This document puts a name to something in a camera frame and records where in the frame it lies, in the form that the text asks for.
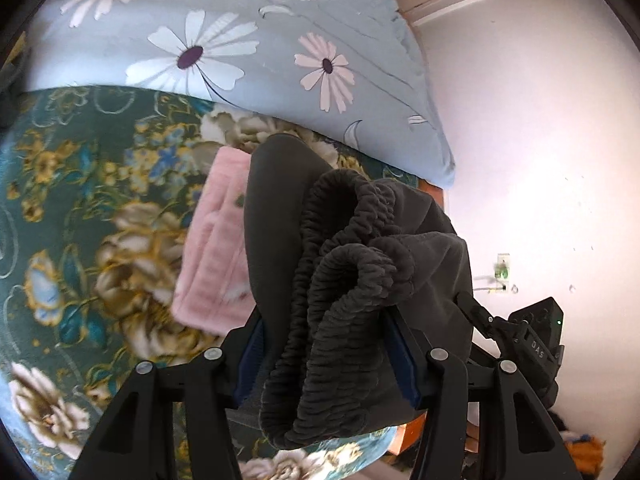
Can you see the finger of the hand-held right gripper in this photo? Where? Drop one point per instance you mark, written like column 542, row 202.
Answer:
column 482, row 317

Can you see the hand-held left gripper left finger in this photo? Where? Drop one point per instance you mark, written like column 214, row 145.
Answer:
column 250, row 355

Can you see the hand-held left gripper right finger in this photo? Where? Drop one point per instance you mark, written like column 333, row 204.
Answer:
column 405, row 360

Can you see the dark grey pants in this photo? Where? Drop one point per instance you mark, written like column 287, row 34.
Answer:
column 350, row 285

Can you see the pink folded garment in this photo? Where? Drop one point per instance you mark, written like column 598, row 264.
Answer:
column 215, row 260

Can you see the orange and black object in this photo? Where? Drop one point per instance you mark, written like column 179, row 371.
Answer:
column 585, row 452

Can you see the teal floral blanket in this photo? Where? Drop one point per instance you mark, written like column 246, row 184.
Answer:
column 75, row 210

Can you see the blue daisy print duvet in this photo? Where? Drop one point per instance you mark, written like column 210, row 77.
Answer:
column 280, row 110

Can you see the white wall outlet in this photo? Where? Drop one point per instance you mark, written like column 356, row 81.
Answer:
column 501, row 270

